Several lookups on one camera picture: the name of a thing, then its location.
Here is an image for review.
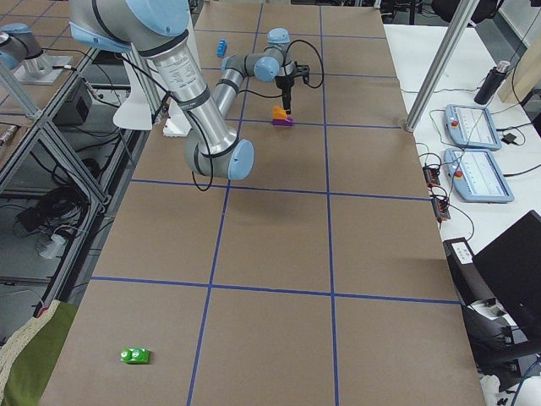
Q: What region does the orange trapezoid block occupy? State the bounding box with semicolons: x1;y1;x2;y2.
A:
272;105;288;121

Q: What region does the green cloth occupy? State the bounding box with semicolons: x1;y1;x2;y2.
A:
1;300;78;405

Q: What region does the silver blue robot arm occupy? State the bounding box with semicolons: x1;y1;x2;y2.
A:
1;23;53;79
69;1;294;180

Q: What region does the black water bottle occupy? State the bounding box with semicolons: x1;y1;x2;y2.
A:
473;60;511;105

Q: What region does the black monitor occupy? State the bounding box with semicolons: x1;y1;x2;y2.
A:
473;210;540;339

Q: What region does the aluminium frame post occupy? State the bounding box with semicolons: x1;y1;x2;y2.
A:
405;0;479;133

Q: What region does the purple trapezoid block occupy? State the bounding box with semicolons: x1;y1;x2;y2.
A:
272;117;294;127

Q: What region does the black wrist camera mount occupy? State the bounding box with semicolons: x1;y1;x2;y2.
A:
292;63;310;85

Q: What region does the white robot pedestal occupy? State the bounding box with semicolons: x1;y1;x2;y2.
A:
113;48;191;137

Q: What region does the teach pendant tablet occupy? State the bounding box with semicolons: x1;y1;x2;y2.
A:
443;148;515;204
444;104;501;151

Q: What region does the far teach pendant tablet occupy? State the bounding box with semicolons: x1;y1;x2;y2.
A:
444;104;501;151

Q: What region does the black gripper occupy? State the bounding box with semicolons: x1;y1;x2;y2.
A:
276;74;295;114

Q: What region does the blue double block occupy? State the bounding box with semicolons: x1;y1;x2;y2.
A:
216;38;227;58

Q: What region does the black relay board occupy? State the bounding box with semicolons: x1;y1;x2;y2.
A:
423;165;451;224

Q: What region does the near teach pendant tablet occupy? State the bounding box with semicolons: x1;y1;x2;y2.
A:
443;148;515;204

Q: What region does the green block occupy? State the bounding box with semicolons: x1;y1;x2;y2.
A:
120;348;150;365

